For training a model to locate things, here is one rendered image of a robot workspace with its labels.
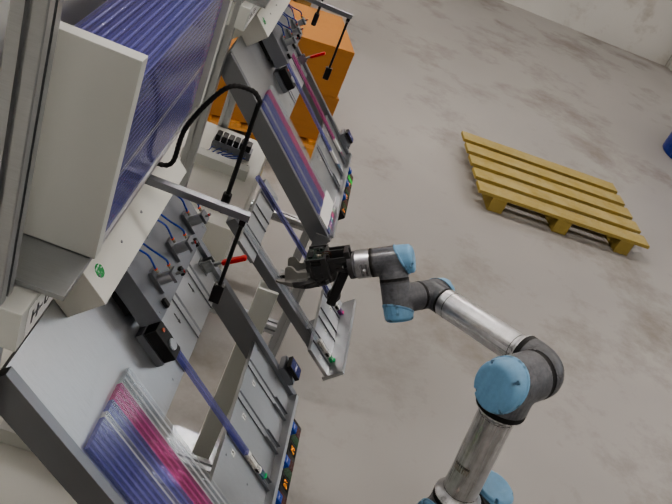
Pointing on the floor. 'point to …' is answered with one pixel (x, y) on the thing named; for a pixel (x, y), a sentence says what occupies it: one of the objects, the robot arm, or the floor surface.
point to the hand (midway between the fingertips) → (281, 280)
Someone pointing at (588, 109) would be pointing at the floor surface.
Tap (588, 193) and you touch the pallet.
